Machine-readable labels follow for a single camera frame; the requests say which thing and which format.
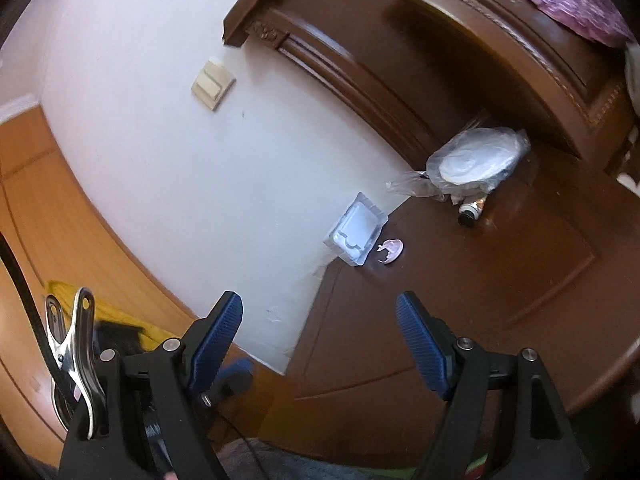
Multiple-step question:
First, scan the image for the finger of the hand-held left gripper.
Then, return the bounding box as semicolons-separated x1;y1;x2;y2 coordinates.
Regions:
206;357;253;404

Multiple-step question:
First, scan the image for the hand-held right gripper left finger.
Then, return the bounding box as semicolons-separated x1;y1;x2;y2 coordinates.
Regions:
59;290;245;480

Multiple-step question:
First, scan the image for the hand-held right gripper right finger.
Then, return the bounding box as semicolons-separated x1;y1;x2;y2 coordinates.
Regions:
395;291;588;480

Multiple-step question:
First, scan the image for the metal spring clip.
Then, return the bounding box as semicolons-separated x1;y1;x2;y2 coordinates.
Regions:
44;287;108;440

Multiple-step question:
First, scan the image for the dark wooden nightstand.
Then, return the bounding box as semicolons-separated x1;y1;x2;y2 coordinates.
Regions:
282;130;640;461

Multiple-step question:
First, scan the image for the pink paper scrap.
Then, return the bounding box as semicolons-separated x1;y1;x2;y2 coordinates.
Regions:
376;238;405;265

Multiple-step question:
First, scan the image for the clear plastic tray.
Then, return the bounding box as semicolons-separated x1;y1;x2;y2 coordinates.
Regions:
325;191;389;267

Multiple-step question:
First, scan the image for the small tube black cap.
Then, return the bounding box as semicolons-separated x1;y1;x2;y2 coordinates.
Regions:
457;195;490;226

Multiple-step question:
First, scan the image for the dark wooden headboard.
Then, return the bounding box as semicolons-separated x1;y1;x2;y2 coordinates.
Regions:
222;0;640;176

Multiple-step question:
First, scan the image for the black braided cable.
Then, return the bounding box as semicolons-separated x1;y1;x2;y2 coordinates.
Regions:
0;232;63;386

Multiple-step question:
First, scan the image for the beige wall switch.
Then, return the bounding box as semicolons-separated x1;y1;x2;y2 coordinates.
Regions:
190;57;237;112

